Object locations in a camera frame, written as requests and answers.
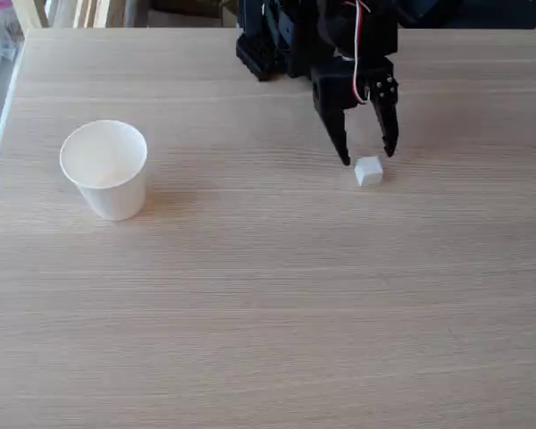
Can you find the white cube block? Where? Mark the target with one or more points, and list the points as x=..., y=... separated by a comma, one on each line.
x=368, y=172

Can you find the dark background object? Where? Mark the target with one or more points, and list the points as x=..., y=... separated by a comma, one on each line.
x=473, y=13

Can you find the brown cardboard box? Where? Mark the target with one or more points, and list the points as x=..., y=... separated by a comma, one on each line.
x=187, y=18

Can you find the white paper cup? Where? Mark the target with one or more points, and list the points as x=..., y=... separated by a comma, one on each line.
x=114, y=196

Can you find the wooden chair frame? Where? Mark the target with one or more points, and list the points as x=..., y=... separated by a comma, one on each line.
x=71, y=13

